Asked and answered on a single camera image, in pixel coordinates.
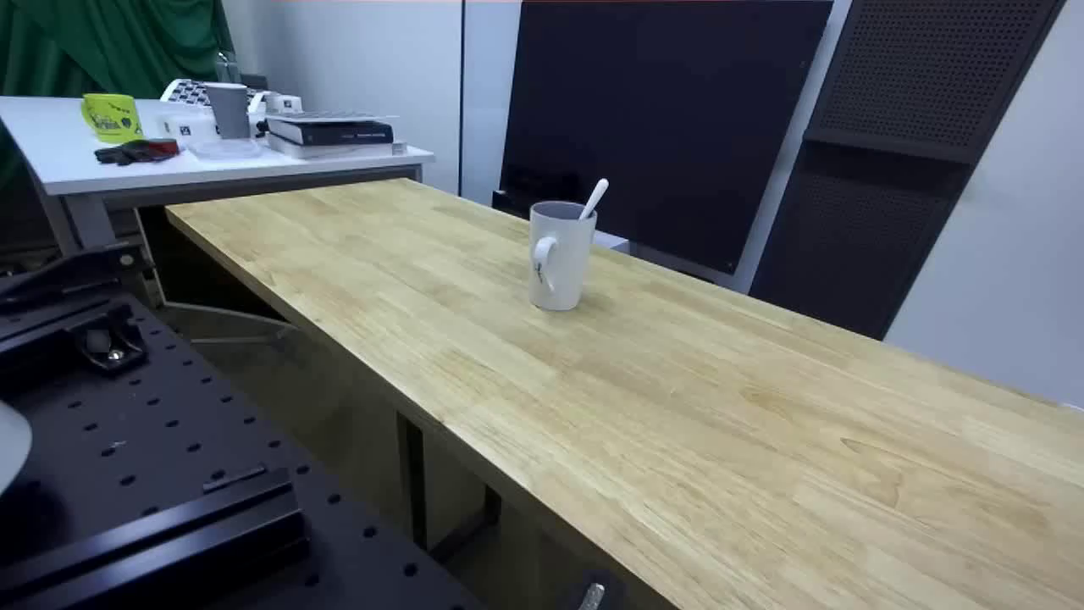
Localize white side table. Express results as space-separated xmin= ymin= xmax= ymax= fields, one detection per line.
xmin=0 ymin=93 xmax=435 ymax=254

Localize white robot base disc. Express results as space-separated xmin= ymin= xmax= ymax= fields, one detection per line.
xmin=0 ymin=398 xmax=36 ymax=495

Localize black bolted bracket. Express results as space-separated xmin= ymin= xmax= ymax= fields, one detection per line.
xmin=70 ymin=320 xmax=153 ymax=375

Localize black perforated mesh panel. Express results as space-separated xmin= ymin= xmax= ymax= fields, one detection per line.
xmin=748 ymin=0 xmax=1069 ymax=342

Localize white thick book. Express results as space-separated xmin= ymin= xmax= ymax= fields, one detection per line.
xmin=263 ymin=131 xmax=411 ymax=164

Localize black hardcover book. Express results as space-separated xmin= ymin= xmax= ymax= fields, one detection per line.
xmin=263 ymin=111 xmax=398 ymax=148

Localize yellow-green card box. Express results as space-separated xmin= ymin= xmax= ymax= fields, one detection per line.
xmin=79 ymin=93 xmax=144 ymax=147

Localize white vertical post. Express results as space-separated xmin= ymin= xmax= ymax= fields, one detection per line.
xmin=727 ymin=0 xmax=855 ymax=296

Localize white plastic spoon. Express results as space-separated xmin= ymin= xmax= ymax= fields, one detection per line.
xmin=577 ymin=178 xmax=614 ymax=224

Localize grey plastic cup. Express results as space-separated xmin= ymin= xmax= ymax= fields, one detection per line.
xmin=198 ymin=77 xmax=258 ymax=141

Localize red and black gloves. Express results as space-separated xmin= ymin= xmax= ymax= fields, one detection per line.
xmin=90 ymin=136 xmax=181 ymax=171

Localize small white box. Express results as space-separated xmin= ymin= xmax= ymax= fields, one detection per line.
xmin=588 ymin=227 xmax=634 ymax=258

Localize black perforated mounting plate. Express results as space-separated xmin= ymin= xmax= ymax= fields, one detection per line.
xmin=0 ymin=245 xmax=483 ymax=610

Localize white plastic container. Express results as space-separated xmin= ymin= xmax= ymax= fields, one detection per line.
xmin=153 ymin=76 xmax=303 ymax=148

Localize white ceramic mug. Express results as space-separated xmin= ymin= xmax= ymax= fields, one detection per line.
xmin=524 ymin=196 xmax=598 ymax=314

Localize green fabric curtain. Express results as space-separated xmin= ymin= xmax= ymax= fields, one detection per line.
xmin=0 ymin=0 xmax=238 ymax=103

